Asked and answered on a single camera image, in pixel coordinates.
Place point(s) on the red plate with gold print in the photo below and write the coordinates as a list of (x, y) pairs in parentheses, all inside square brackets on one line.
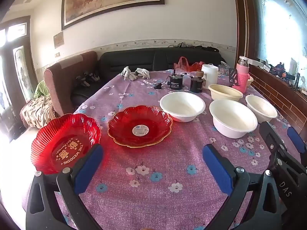
[(60, 134)]

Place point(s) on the red plastic bag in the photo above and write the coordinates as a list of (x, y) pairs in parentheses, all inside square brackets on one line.
[(184, 64)]

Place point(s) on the purple floral tablecloth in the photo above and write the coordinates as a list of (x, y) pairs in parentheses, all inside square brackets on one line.
[(168, 160)]

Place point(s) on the white bowl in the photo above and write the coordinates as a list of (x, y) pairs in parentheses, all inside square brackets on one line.
[(261, 107), (230, 117), (179, 105)]

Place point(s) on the black sofa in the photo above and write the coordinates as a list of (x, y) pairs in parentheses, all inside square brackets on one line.
[(134, 60)]

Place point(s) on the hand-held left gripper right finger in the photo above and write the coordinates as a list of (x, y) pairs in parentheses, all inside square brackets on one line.
[(217, 167)]

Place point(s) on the white plastic jar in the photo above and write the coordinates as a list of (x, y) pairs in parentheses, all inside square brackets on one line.
[(211, 76)]

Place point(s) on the red plate with gold rim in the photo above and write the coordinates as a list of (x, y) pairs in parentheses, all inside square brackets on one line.
[(124, 129)]

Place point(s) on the cream ribbed bowl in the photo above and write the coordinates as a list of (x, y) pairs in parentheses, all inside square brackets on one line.
[(224, 91)]

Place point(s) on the small wall plaque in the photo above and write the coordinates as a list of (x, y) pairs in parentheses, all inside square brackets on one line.
[(58, 39)]

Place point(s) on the clear plastic bag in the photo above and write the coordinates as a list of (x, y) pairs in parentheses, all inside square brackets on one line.
[(224, 68)]

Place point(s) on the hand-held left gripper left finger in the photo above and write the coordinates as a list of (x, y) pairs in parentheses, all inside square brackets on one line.
[(88, 167)]

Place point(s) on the windowsill tool clutter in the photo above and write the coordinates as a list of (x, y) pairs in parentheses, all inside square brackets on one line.
[(280, 69)]

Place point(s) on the framed horse painting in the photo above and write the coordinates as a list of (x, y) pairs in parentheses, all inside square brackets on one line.
[(108, 0)]

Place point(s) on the green cloth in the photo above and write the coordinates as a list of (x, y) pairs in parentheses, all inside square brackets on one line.
[(42, 89)]

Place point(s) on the black round motor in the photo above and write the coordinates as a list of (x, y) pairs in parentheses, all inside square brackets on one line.
[(176, 83)]

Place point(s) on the leaf patterned blanket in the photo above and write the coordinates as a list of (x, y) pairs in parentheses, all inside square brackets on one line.
[(36, 112)]

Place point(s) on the brown armchair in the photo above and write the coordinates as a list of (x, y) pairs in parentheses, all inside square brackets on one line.
[(62, 81)]

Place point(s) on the small cream bowl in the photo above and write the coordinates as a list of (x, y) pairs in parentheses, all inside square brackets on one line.
[(250, 80)]

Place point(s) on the black phone stand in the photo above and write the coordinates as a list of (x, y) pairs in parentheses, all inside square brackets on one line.
[(233, 75)]

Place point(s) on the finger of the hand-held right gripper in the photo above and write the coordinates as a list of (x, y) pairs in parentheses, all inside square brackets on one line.
[(285, 170), (296, 139)]

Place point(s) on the brown glass door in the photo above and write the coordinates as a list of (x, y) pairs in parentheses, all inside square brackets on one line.
[(20, 60)]

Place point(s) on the black power adapter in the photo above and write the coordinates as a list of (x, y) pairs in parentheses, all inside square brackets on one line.
[(157, 86)]

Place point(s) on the pink thermos bottle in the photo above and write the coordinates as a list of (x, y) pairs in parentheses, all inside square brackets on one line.
[(242, 76)]

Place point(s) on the brown framed window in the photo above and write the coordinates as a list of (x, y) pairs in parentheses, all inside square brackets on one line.
[(275, 16)]

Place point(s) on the black motor with brown gear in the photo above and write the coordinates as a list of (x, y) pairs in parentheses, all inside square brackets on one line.
[(196, 83)]

